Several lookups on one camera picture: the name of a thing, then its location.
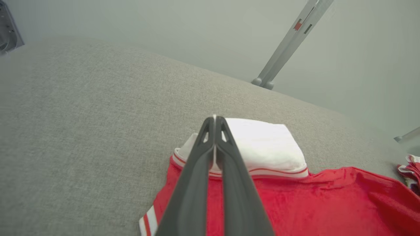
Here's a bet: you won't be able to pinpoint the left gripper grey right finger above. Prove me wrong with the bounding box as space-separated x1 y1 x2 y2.
216 116 275 236

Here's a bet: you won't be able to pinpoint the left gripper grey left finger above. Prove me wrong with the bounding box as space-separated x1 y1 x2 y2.
156 116 216 236

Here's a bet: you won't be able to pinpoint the red and white jersey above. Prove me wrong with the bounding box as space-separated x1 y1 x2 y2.
138 118 420 236

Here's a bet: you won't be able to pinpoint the red shorts with white trim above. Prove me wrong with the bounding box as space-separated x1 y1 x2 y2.
396 154 420 195

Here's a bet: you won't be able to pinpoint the grey metal frame post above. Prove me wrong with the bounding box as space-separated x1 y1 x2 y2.
251 0 334 90
394 126 420 143

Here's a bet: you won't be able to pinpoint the grey metal bracket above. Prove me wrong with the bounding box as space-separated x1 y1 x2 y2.
0 0 25 56

